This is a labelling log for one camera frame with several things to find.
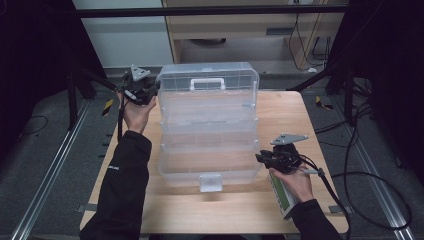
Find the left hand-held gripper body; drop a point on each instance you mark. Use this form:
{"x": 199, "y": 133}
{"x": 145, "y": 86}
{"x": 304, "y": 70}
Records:
{"x": 136, "y": 87}

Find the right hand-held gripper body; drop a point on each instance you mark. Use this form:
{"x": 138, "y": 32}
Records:
{"x": 286, "y": 155}

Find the green and white medicine box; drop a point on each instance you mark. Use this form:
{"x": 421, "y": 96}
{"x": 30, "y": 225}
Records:
{"x": 281, "y": 196}

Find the clear plastic storage box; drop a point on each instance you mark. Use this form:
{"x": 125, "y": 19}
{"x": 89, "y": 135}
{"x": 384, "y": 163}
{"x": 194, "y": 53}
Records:
{"x": 208, "y": 133}

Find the person's left hand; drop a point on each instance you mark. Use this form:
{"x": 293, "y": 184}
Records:
{"x": 137, "y": 115}

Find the person's right hand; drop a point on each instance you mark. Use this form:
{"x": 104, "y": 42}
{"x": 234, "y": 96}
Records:
{"x": 296, "y": 185}

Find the yellow and black floor tape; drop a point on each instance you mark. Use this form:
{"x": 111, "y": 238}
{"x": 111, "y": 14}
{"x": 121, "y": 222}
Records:
{"x": 107, "y": 107}
{"x": 322, "y": 103}

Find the white cabinet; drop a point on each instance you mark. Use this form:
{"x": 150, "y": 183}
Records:
{"x": 126, "y": 40}

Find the black metal stand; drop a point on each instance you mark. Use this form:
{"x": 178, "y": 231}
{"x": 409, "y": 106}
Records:
{"x": 71, "y": 100}
{"x": 348, "y": 96}

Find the light wooden desk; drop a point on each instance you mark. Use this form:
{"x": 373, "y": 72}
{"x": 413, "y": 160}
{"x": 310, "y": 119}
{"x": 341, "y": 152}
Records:
{"x": 233, "y": 25}

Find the black curtain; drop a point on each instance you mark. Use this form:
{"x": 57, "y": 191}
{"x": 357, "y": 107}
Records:
{"x": 393, "y": 66}
{"x": 33, "y": 66}

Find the grey table bracket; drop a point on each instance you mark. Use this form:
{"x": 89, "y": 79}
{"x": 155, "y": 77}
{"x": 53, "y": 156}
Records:
{"x": 340, "y": 209}
{"x": 86, "y": 208}

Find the black horizontal frame bar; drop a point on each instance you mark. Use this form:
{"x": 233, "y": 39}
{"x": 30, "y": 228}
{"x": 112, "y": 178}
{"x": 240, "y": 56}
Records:
{"x": 200, "y": 11}

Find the aluminium floor rail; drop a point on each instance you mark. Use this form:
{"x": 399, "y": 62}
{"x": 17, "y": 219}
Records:
{"x": 376, "y": 186}
{"x": 50, "y": 173}

